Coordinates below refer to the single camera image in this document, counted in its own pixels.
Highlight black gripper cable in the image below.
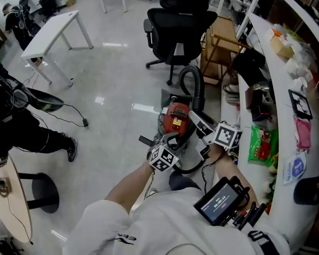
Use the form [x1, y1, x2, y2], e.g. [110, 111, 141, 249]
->
[200, 147, 226, 193]

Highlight person's left shoe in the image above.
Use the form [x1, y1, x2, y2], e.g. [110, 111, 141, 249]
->
[145, 187, 159, 200]

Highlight person's dark trousers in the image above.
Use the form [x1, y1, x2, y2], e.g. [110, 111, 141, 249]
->
[169, 170, 203, 192]

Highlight stack of plates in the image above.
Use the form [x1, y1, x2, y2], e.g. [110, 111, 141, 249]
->
[223, 83, 240, 103]

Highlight green snack bag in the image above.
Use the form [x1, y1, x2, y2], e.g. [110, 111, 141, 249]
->
[248, 125, 279, 167]

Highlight black shoulder strap buckle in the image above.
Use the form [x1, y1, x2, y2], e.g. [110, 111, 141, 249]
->
[247, 229, 282, 255]

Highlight round wooden table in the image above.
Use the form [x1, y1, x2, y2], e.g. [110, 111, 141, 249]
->
[0, 155, 60, 245]

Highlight wooden trolley cart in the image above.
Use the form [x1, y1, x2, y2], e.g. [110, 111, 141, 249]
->
[199, 16, 253, 86]

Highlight white metal shelving rack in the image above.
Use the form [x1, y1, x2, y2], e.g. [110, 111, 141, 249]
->
[217, 0, 319, 255]

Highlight white mug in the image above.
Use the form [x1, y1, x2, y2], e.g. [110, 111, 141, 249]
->
[292, 77, 309, 90]

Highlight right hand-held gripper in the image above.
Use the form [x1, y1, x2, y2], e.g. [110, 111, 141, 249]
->
[188, 109, 242, 161]

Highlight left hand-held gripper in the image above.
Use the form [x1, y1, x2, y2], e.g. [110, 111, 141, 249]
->
[138, 132, 189, 173]

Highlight black power adapter cable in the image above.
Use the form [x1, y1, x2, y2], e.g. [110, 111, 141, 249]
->
[63, 104, 90, 129]

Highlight person's white sweatshirt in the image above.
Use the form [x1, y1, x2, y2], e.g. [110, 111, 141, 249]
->
[62, 187, 290, 255]

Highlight red teal vacuum cleaner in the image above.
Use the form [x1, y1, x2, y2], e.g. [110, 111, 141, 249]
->
[154, 88, 200, 156]

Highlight person's right forearm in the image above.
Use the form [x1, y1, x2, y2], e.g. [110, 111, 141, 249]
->
[208, 143, 256, 204]

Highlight black picture frame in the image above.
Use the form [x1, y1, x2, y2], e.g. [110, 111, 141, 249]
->
[288, 89, 313, 121]

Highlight blue white packet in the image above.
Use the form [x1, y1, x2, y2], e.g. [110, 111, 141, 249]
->
[283, 151, 308, 185]

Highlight pink cloth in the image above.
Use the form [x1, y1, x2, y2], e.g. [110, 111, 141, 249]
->
[295, 118, 312, 151]

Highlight cardboard box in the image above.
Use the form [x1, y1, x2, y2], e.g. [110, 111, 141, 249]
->
[270, 36, 295, 60]

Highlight black wrist-mounted screen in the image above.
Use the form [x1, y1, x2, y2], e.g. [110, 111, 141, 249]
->
[193, 176, 266, 228]

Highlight black mesh office chair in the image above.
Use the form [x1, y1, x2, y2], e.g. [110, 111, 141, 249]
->
[143, 0, 218, 86]

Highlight person's left forearm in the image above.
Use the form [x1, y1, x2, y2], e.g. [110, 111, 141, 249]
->
[105, 161, 156, 212]

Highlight black cylindrical container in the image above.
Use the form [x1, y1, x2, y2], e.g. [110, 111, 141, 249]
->
[293, 176, 319, 206]

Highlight black table cable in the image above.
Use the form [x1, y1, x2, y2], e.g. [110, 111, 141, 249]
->
[5, 192, 34, 245]

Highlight black vacuum hose and wand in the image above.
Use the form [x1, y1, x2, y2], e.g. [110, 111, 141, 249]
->
[172, 64, 206, 174]

